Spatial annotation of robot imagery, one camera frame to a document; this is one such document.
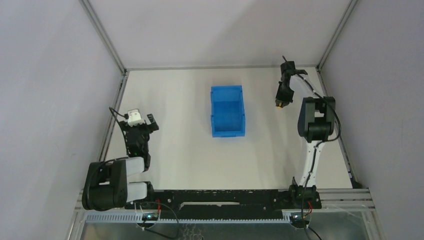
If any grey slotted cable duct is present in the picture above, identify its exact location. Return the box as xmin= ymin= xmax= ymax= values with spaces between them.
xmin=84 ymin=211 xmax=292 ymax=224

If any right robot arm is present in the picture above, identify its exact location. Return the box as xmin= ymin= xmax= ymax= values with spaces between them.
xmin=275 ymin=59 xmax=340 ymax=202

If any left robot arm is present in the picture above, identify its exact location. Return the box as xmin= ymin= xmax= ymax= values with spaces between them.
xmin=81 ymin=110 xmax=159 ymax=212

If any left green circuit board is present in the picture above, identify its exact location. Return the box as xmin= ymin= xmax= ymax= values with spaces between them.
xmin=142 ymin=213 xmax=159 ymax=222

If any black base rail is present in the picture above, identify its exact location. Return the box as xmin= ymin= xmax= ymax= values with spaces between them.
xmin=125 ymin=189 xmax=322 ymax=221

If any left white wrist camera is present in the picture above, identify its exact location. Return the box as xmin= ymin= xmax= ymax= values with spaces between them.
xmin=127 ymin=109 xmax=145 ymax=127

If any green circuit board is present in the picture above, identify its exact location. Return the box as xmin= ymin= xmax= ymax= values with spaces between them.
xmin=142 ymin=213 xmax=159 ymax=222
xmin=290 ymin=215 xmax=310 ymax=229

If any black yellow screwdriver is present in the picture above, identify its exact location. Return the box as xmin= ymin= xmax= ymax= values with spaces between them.
xmin=275 ymin=101 xmax=285 ymax=109

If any right green circuit board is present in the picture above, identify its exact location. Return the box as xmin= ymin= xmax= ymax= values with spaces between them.
xmin=290 ymin=215 xmax=310 ymax=229

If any blue plastic bin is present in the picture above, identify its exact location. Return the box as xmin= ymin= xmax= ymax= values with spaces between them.
xmin=210 ymin=85 xmax=246 ymax=138

